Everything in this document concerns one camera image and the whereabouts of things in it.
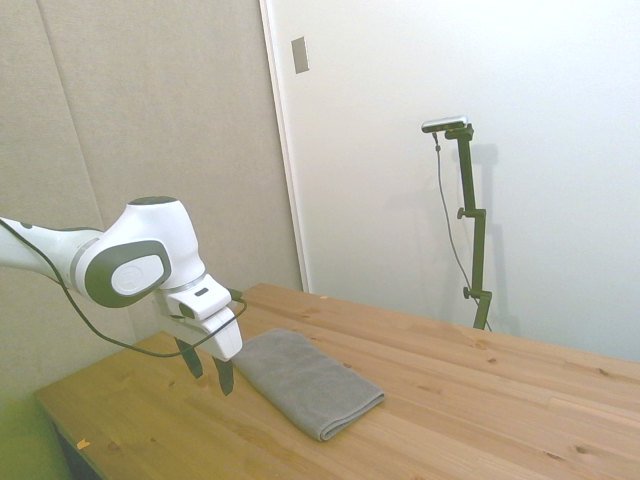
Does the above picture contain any silver exterior camera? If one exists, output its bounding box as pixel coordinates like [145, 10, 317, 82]
[420, 114, 472, 135]

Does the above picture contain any grey wall plate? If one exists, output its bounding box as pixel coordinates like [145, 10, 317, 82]
[290, 35, 312, 76]

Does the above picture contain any grey towel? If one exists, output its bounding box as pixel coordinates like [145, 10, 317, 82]
[233, 327, 387, 443]

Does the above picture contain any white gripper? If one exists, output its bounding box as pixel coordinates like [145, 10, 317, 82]
[153, 292, 245, 397]

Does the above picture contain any white door frame trim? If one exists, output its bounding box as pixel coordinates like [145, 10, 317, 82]
[258, 0, 312, 294]

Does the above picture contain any green upholstered seat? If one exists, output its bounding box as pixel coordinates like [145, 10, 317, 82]
[0, 397, 70, 480]

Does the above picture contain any black camera stand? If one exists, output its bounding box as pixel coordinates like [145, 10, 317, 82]
[442, 124, 494, 331]

